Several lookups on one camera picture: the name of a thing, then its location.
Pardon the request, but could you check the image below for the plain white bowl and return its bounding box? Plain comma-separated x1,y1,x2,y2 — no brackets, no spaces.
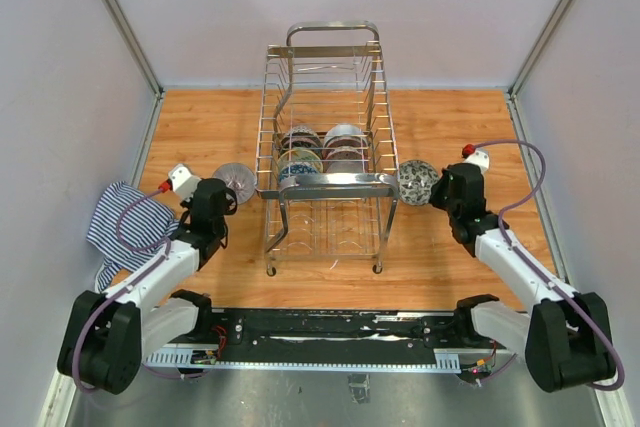
324,123,363,143

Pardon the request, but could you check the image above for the blue triangle pattern bowl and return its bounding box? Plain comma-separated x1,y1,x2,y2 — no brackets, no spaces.
278,161,320,184

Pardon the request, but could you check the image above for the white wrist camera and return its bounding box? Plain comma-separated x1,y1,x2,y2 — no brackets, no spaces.
462,144,490,174
168,164,201,201

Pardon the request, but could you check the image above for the yellow rim leaf bowl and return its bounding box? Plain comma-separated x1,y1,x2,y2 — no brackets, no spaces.
277,147,323,170

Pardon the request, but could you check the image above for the black leaf coral bowl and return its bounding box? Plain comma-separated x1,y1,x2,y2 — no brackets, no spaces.
281,135,321,152

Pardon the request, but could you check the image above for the aluminium frame rail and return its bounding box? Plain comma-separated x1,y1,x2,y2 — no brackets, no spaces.
73,0,165,98

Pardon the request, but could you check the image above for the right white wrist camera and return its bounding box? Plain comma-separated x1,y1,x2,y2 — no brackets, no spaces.
462,144,490,174

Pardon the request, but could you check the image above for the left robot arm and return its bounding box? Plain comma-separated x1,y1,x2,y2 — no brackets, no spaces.
57,175,237,394

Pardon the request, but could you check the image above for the silver wire dish rack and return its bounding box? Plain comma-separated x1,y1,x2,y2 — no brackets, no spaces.
255,20,399,276

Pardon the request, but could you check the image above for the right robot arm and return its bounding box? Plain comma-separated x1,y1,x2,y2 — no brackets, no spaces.
430,162,625,393

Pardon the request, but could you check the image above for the blue striped cloth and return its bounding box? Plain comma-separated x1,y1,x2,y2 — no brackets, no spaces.
86,181,178,292

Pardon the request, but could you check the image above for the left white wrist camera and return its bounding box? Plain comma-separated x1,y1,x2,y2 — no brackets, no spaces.
168,164,201,201

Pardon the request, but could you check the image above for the red geometric pattern bowl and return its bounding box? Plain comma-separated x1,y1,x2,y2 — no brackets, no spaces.
324,135,367,150

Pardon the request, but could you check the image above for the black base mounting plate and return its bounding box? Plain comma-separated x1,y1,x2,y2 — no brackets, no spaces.
155,306,514,368

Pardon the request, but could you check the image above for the brown diamond pattern bowl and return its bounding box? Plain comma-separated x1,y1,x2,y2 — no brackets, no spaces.
284,125,319,140

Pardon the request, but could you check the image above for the red ikat pattern bowl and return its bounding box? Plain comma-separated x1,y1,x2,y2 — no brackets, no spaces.
325,146,368,162

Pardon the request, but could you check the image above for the black dotted hexagon bowl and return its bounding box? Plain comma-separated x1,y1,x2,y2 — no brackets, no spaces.
326,159,368,174

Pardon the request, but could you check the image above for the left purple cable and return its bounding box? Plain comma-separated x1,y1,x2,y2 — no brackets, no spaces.
72,181,211,411

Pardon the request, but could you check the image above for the grey slotted cable duct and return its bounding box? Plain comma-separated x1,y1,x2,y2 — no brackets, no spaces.
144,342,461,374

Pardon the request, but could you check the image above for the striped line pattern bowl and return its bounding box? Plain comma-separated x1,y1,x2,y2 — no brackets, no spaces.
212,162,257,205

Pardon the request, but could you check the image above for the black floral red bowl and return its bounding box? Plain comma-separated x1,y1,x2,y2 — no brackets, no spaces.
398,160,440,206

